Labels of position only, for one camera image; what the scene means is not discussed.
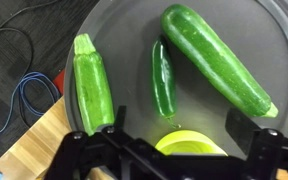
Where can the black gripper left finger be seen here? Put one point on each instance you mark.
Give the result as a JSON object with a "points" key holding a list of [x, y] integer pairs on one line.
{"points": [[120, 117]]}

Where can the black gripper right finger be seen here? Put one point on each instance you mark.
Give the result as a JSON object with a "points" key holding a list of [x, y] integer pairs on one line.
{"points": [[250, 136]]}

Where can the small green jalapeno pepper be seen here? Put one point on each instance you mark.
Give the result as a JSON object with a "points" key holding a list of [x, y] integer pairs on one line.
{"points": [[164, 83]]}

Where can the large grey round plate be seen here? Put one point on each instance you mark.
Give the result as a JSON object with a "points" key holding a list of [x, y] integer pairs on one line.
{"points": [[134, 50]]}

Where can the light green striped zucchini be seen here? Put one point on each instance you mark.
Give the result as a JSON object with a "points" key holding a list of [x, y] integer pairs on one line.
{"points": [[92, 93]]}

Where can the lime green bowl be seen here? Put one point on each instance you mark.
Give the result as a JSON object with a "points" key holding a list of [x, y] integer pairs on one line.
{"points": [[187, 141]]}

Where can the red table leg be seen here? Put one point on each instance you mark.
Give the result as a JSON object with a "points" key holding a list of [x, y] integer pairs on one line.
{"points": [[60, 83]]}

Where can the dark green speckled zucchini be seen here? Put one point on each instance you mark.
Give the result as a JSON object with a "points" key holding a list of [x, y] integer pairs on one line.
{"points": [[214, 60]]}

